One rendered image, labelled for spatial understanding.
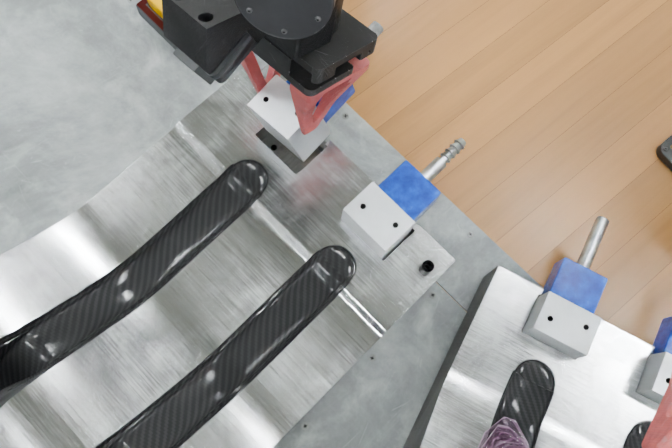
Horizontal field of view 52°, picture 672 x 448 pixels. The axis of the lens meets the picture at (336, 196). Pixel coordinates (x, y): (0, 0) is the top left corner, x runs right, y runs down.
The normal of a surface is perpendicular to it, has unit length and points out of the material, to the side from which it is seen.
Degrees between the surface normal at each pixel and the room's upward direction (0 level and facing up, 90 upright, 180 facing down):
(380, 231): 0
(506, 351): 0
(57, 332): 28
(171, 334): 16
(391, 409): 0
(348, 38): 22
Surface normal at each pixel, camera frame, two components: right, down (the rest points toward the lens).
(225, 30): 0.71, 0.61
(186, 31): -0.69, 0.50
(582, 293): 0.04, -0.30
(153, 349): 0.32, -0.54
